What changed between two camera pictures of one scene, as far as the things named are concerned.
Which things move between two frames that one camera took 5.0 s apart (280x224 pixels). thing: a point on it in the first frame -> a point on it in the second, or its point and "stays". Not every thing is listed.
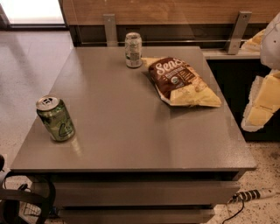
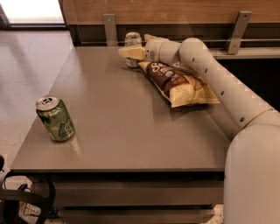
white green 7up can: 133,50 stays
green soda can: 53,112 stays
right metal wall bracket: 242,21 stays
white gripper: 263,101 -> 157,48
